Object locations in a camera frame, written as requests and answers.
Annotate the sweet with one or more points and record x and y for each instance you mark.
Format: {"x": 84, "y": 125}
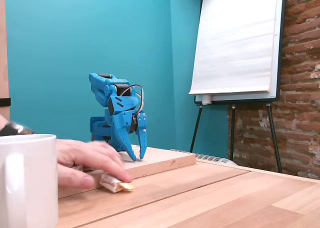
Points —
{"x": 112, "y": 184}

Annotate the white ceramic mug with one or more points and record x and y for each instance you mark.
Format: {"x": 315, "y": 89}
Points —
{"x": 27, "y": 178}

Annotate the person's hand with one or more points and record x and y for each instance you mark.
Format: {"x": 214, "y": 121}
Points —
{"x": 87, "y": 155}

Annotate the light wooden board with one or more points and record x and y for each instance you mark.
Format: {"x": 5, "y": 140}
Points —
{"x": 160, "y": 160}

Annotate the white radiator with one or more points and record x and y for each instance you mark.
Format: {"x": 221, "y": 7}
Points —
{"x": 215, "y": 160}

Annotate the flipchart easel with paper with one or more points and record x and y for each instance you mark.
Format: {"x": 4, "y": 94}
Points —
{"x": 237, "y": 38}

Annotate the wooden post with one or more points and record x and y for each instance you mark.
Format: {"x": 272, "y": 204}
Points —
{"x": 3, "y": 50}

